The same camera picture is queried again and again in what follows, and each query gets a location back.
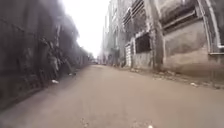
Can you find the white litter piece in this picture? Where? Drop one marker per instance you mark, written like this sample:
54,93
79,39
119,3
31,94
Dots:
55,81

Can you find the grey concrete building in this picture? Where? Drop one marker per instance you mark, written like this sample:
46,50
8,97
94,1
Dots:
186,46

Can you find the brown dirt road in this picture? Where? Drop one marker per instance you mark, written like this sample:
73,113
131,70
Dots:
110,96

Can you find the robot's own part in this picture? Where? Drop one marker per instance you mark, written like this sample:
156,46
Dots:
150,126

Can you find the dark wall with graffiti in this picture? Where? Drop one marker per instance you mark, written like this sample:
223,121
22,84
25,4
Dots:
23,50

